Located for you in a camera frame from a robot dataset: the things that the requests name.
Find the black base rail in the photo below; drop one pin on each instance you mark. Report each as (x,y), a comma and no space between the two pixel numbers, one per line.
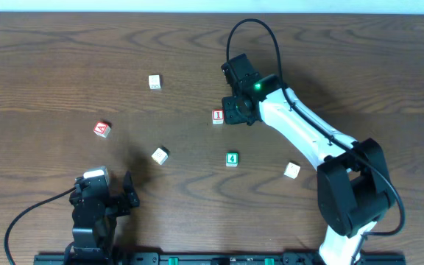
(152,258)

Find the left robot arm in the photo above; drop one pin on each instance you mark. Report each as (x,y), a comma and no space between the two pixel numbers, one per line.
(93,240)

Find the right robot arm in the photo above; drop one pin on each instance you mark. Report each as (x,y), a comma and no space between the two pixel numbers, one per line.
(353,186)

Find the white block upper left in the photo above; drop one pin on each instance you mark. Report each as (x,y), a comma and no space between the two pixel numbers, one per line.
(154,82)

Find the red letter I block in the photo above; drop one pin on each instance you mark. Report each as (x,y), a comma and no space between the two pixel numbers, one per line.
(218,116)

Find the green number 4 block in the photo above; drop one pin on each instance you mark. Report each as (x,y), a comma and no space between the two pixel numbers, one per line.
(232,159)

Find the white block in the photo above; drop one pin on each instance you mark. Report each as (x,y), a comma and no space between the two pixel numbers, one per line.
(154,82)
(292,170)

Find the white block lower right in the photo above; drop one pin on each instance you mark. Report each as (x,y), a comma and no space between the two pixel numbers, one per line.
(292,170)

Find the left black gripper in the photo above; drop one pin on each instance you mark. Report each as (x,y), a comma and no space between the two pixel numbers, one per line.
(112,210)

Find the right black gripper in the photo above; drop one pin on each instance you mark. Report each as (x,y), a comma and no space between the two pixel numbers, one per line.
(229,111)

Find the yellow W O block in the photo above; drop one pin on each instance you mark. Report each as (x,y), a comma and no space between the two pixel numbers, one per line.
(160,155)

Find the red letter A block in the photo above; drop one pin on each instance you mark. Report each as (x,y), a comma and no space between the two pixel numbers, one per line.
(102,129)

